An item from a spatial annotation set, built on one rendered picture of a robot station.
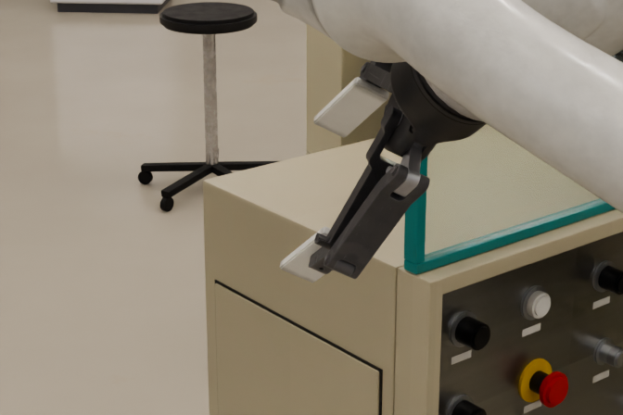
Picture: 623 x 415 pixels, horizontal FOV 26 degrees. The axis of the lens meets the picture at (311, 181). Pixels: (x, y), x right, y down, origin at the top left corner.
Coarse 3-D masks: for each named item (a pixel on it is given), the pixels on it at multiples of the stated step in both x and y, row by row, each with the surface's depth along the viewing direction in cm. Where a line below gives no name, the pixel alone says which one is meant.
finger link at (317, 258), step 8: (320, 248) 97; (312, 256) 98; (320, 256) 96; (312, 264) 97; (320, 264) 97; (336, 264) 93; (344, 264) 93; (352, 264) 93; (328, 272) 98; (344, 272) 93; (352, 272) 94
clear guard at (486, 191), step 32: (448, 160) 133; (480, 160) 136; (512, 160) 139; (448, 192) 134; (480, 192) 137; (512, 192) 141; (544, 192) 144; (576, 192) 147; (416, 224) 132; (448, 224) 136; (480, 224) 139; (512, 224) 142; (544, 224) 144; (416, 256) 133; (448, 256) 136
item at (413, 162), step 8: (416, 144) 90; (408, 152) 90; (416, 152) 90; (408, 160) 90; (416, 160) 90; (408, 168) 89; (416, 168) 89; (408, 176) 89; (416, 176) 89; (400, 184) 89; (408, 184) 89; (416, 184) 89; (400, 192) 90; (408, 192) 89
